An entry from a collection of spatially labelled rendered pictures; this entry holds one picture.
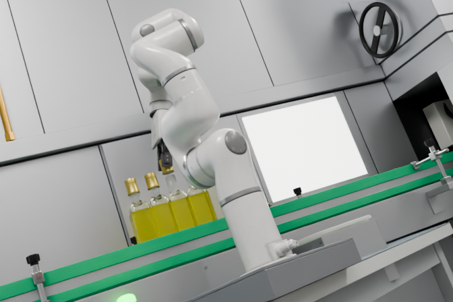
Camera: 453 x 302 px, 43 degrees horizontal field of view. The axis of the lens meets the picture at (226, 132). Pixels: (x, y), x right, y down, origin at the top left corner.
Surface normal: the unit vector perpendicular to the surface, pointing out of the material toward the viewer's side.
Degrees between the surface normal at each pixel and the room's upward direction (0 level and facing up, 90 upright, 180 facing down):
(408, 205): 90
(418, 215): 90
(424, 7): 90
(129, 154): 90
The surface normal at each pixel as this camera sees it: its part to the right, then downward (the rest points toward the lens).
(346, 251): 0.71, -0.41
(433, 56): -0.89, 0.21
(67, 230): 0.33, -0.36
